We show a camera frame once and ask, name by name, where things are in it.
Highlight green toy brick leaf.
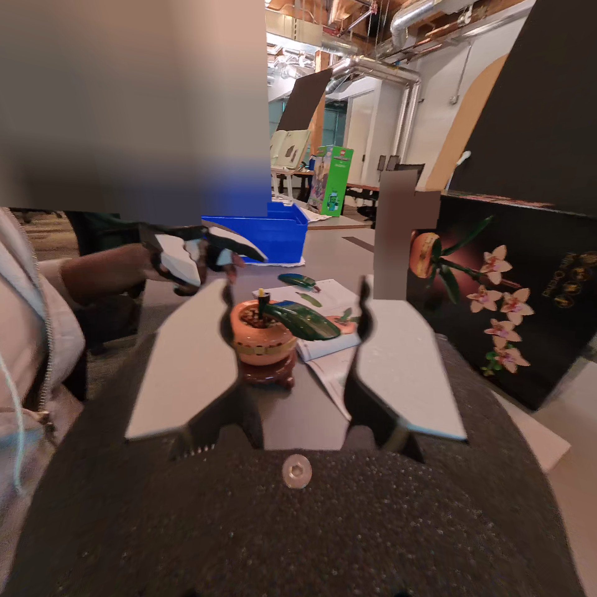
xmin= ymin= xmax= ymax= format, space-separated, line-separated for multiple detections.
xmin=270 ymin=301 xmax=341 ymax=342
xmin=278 ymin=274 xmax=322 ymax=292

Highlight beige board on easel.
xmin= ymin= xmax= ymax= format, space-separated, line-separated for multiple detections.
xmin=270 ymin=130 xmax=312 ymax=206

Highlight silver ventilation duct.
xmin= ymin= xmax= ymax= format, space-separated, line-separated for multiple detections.
xmin=322 ymin=0 xmax=472 ymax=101

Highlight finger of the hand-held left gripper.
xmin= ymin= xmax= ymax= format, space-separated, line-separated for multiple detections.
xmin=154 ymin=233 xmax=202 ymax=286
xmin=207 ymin=225 xmax=269 ymax=263

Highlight dark orchid print box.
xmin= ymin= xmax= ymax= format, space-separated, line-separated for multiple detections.
xmin=407 ymin=0 xmax=597 ymax=412

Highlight person's left hand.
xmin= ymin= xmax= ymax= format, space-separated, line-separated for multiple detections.
xmin=117 ymin=240 xmax=246 ymax=298

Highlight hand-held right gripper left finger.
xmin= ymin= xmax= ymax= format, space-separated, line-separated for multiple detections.
xmin=124 ymin=277 xmax=243 ymax=441

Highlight toy brick flower pot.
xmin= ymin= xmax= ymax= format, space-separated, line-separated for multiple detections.
xmin=230 ymin=288 xmax=299 ymax=389

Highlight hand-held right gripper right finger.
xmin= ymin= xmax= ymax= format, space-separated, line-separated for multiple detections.
xmin=345 ymin=275 xmax=468 ymax=451

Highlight blue plastic bin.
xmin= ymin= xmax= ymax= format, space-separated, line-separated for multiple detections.
xmin=201 ymin=201 xmax=309 ymax=265

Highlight person's grey hoodie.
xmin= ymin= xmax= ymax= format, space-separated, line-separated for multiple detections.
xmin=0 ymin=207 xmax=87 ymax=579

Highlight grey desk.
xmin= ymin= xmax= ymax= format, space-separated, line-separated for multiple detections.
xmin=86 ymin=224 xmax=597 ymax=597

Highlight green toy set box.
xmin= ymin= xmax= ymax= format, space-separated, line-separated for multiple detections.
xmin=307 ymin=146 xmax=355 ymax=217

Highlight person's left forearm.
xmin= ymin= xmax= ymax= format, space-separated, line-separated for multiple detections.
xmin=58 ymin=243 xmax=127 ymax=306

